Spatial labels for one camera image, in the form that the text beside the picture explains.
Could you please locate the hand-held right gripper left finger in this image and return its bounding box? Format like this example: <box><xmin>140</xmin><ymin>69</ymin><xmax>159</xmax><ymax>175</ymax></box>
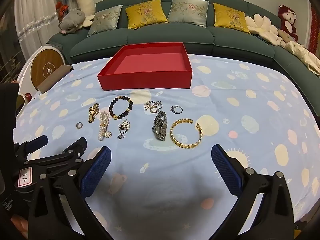
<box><xmin>27</xmin><ymin>146</ymin><xmax>118</xmax><ymax>240</ymax></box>

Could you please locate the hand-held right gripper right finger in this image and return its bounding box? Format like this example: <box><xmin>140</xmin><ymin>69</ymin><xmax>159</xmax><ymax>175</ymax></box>
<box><xmin>211</xmin><ymin>144</ymin><xmax>296</xmax><ymax>240</ymax></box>

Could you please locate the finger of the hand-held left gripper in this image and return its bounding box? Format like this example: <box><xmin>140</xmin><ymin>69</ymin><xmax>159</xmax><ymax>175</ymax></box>
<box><xmin>14</xmin><ymin>134</ymin><xmax>49</xmax><ymax>161</ymax></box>
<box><xmin>25</xmin><ymin>137</ymin><xmax>88</xmax><ymax>178</ymax></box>

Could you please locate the pearl bracelet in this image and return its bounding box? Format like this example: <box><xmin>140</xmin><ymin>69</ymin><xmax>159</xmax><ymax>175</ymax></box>
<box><xmin>97</xmin><ymin>111</ymin><xmax>110</xmax><ymax>142</ymax></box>

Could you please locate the gold link watch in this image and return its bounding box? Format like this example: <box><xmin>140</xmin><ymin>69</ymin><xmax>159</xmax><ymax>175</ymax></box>
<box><xmin>88</xmin><ymin>103</ymin><xmax>100</xmax><ymax>123</ymax></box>

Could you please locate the dark bead bracelet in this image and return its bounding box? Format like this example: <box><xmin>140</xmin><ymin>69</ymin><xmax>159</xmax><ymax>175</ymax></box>
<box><xmin>109</xmin><ymin>96</ymin><xmax>133</xmax><ymax>120</ymax></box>

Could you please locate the gold bangle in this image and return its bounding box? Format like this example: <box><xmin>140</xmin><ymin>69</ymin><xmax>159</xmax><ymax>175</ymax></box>
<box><xmin>170</xmin><ymin>119</ymin><xmax>202</xmax><ymax>148</ymax></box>

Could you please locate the silver metal watch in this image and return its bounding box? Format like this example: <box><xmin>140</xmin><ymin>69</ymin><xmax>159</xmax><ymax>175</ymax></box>
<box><xmin>152</xmin><ymin>110</ymin><xmax>168</xmax><ymax>141</ymax></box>

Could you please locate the red cardboard box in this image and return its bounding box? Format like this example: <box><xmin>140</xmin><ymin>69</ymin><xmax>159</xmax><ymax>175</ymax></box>
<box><xmin>97</xmin><ymin>42</ymin><xmax>193</xmax><ymax>90</ymax></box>

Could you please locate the brown flat pad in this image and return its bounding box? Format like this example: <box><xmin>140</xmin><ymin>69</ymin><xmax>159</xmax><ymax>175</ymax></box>
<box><xmin>37</xmin><ymin>64</ymin><xmax>74</xmax><ymax>92</ymax></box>

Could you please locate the blue planet print cloth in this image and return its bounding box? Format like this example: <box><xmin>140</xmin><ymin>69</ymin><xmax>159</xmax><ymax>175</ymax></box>
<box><xmin>11</xmin><ymin>52</ymin><xmax>318</xmax><ymax>240</ymax></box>

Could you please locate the white machine with wooden disc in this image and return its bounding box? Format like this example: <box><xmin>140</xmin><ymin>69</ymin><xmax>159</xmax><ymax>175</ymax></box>
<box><xmin>15</xmin><ymin>42</ymin><xmax>66</xmax><ymax>113</ymax></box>

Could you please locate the white lace curtain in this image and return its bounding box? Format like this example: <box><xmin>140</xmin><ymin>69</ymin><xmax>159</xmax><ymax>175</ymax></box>
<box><xmin>14</xmin><ymin>0</ymin><xmax>63</xmax><ymax>63</ymax></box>

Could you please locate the grey pig plush toy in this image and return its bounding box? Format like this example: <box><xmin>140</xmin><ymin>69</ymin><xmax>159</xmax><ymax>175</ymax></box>
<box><xmin>58</xmin><ymin>8</ymin><xmax>87</xmax><ymax>35</ymax></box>

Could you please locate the grey floral cushion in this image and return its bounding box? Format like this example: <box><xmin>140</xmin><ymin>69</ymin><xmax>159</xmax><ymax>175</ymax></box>
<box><xmin>167</xmin><ymin>0</ymin><xmax>209</xmax><ymax>28</ymax></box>
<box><xmin>87</xmin><ymin>4</ymin><xmax>123</xmax><ymax>37</ymax></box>

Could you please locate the red tassel ornament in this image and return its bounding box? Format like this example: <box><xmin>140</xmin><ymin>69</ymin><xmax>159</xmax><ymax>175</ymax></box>
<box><xmin>55</xmin><ymin>1</ymin><xmax>68</xmax><ymax>19</ymax></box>

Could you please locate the cream satin quilt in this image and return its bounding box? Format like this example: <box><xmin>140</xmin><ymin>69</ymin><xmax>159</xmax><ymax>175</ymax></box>
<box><xmin>280</xmin><ymin>40</ymin><xmax>320</xmax><ymax>77</ymax></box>

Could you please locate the long white plush toy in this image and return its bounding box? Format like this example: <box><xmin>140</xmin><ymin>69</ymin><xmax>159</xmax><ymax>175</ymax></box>
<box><xmin>69</xmin><ymin>0</ymin><xmax>97</xmax><ymax>28</ymax></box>

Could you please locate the dark green sofa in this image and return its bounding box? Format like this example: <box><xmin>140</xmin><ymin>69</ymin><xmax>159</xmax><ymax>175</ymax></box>
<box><xmin>46</xmin><ymin>0</ymin><xmax>320</xmax><ymax>117</ymax></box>

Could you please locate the small beige pillow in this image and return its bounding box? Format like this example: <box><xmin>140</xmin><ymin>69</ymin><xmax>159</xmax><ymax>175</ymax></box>
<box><xmin>277</xmin><ymin>29</ymin><xmax>298</xmax><ymax>43</ymax></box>

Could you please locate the cream flower shaped cushion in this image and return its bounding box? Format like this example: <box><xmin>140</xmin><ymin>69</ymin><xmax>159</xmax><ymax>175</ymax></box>
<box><xmin>244</xmin><ymin>14</ymin><xmax>280</xmax><ymax>47</ymax></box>

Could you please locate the yellow floral cushion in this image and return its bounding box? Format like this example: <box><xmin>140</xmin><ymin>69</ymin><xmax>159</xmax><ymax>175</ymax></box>
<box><xmin>213</xmin><ymin>2</ymin><xmax>251</xmax><ymax>34</ymax></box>
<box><xmin>125</xmin><ymin>0</ymin><xmax>168</xmax><ymax>30</ymax></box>

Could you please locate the red monkey plush toy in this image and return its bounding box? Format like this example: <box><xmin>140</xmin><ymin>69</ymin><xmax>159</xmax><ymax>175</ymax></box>
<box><xmin>278</xmin><ymin>4</ymin><xmax>299</xmax><ymax>42</ymax></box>

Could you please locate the red hanging wall decoration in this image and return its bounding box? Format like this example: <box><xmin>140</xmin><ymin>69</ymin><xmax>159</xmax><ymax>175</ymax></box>
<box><xmin>308</xmin><ymin>6</ymin><xmax>320</xmax><ymax>53</ymax></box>

